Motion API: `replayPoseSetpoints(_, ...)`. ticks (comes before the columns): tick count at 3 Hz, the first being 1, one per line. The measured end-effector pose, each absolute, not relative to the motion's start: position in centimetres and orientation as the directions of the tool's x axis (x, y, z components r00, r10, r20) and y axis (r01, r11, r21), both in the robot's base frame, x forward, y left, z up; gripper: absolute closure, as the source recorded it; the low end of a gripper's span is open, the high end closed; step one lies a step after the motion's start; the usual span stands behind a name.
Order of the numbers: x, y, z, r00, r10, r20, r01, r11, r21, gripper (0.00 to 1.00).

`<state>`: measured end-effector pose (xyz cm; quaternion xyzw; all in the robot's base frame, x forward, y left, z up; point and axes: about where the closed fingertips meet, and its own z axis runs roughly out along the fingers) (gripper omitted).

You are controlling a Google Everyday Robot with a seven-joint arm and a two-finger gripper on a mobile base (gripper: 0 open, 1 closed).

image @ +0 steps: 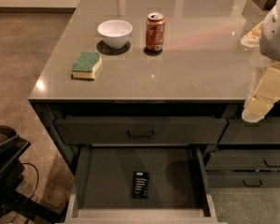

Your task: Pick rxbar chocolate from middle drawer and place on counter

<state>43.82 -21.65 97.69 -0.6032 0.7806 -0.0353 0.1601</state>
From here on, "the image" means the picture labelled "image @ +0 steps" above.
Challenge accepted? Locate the red soda can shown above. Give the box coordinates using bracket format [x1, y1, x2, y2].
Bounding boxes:
[146, 12, 165, 52]

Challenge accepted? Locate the black top drawer handle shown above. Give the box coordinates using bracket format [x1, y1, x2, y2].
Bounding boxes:
[127, 130, 155, 139]

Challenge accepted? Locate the black rxbar chocolate bar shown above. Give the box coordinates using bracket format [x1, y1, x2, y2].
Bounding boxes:
[133, 172, 149, 199]

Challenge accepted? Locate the white ceramic bowl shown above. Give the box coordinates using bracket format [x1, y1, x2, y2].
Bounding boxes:
[97, 20, 133, 49]

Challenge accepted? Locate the grey right bottom drawer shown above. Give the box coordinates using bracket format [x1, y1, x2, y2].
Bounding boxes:
[207, 172, 280, 188]

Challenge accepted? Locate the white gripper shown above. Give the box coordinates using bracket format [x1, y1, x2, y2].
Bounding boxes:
[241, 21, 280, 123]

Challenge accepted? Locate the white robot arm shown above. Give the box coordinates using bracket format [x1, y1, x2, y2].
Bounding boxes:
[241, 0, 280, 123]

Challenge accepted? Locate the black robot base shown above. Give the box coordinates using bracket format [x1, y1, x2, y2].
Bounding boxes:
[0, 125, 67, 223]

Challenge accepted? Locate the grey right middle drawer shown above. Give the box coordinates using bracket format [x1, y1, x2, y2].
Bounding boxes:
[205, 149, 280, 171]

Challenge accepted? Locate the grey right top drawer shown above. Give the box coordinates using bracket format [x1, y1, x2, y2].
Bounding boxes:
[219, 117, 280, 145]

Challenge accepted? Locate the open grey middle drawer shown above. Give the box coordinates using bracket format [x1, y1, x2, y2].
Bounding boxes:
[64, 147, 217, 224]

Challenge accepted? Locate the green yellow sponge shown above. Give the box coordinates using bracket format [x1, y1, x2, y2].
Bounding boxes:
[72, 52, 102, 79]

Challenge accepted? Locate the black cable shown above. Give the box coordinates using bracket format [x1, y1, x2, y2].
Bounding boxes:
[20, 162, 41, 203]

